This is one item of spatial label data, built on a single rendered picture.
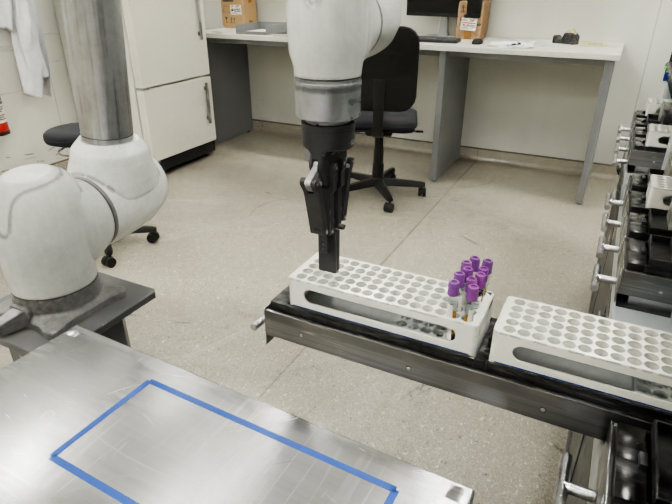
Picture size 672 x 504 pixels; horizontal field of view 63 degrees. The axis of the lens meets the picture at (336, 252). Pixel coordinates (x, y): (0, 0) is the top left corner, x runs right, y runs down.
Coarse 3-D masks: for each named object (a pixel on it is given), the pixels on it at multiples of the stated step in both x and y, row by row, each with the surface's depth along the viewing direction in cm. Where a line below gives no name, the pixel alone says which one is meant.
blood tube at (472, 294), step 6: (468, 288) 71; (474, 288) 70; (468, 294) 71; (474, 294) 71; (468, 300) 71; (474, 300) 71; (468, 306) 72; (474, 306) 72; (468, 312) 72; (468, 318) 73
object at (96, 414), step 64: (0, 384) 69; (64, 384) 69; (128, 384) 69; (192, 384) 69; (0, 448) 59; (64, 448) 59; (128, 448) 59; (192, 448) 59; (256, 448) 59; (320, 448) 59
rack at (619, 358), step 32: (512, 320) 74; (544, 320) 74; (576, 320) 74; (608, 320) 73; (512, 352) 76; (544, 352) 69; (576, 352) 67; (608, 352) 67; (640, 352) 67; (608, 384) 70; (640, 384) 67
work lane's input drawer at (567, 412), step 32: (288, 288) 90; (256, 320) 93; (288, 320) 85; (320, 320) 84; (352, 352) 82; (384, 352) 79; (416, 352) 77; (448, 352) 75; (480, 352) 75; (448, 384) 76; (480, 384) 74; (512, 384) 71; (544, 384) 70; (544, 416) 71; (576, 416) 69; (608, 416) 67; (640, 416) 66
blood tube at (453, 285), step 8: (456, 280) 72; (448, 288) 72; (456, 288) 72; (448, 296) 73; (456, 296) 72; (448, 304) 73; (456, 304) 73; (448, 312) 74; (456, 312) 74; (448, 328) 75; (448, 336) 75
